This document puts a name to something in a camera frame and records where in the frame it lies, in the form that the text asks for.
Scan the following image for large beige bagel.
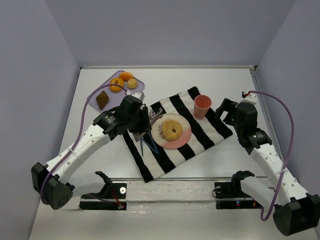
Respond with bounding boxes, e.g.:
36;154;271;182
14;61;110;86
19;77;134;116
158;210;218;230
161;119;183;141

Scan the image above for small pale round bun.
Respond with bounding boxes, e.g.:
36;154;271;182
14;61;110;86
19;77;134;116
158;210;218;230
127;78;138;89

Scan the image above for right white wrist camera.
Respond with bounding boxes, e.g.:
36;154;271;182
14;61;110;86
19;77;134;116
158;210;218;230
241;91;258;105

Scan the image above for blue plastic knife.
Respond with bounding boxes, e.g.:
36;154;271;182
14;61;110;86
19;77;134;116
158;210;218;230
145;131;159;155

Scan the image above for metal serving tongs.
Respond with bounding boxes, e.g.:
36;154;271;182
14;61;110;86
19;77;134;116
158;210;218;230
133;107;164;142

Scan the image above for cream and pink plate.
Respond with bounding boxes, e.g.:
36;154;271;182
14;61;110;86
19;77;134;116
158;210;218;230
151;113;192;149

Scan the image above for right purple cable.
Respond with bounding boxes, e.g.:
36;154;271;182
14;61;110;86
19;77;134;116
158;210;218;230
247;90;295;222

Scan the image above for brown chocolate pastry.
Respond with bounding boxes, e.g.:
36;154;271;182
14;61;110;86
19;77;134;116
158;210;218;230
95;90;110;110

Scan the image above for orange glazed donut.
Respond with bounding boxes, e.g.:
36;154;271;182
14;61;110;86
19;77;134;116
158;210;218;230
109;77;125;93

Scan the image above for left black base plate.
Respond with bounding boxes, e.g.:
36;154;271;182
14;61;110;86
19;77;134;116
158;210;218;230
79;181;128;211

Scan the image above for purple cable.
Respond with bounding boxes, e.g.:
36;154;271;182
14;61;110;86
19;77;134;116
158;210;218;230
40;84;131;206
247;90;295;222

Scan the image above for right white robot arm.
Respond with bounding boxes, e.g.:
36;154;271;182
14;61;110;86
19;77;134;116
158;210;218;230
214;98;320;236

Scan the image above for blue plastic fork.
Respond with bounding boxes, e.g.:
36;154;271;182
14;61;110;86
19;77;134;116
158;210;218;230
139;138;144;157

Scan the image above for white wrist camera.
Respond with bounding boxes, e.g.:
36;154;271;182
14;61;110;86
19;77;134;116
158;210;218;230
241;91;258;105
125;90;145;101

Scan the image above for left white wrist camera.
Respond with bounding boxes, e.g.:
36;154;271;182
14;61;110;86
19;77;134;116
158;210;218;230
125;90;145;101

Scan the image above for pink plastic cup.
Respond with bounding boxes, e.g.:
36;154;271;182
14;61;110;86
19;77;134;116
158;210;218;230
193;94;212;120

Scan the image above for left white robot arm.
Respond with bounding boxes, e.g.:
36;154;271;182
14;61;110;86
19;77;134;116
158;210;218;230
31;92;151;210

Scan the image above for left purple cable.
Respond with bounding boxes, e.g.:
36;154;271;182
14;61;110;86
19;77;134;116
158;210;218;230
40;84;131;206

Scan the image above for black white striped placemat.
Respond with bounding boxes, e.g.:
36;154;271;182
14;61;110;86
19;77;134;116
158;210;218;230
122;86;234;183

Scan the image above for orange round bun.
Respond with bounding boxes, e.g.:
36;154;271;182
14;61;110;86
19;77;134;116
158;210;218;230
119;71;134;82

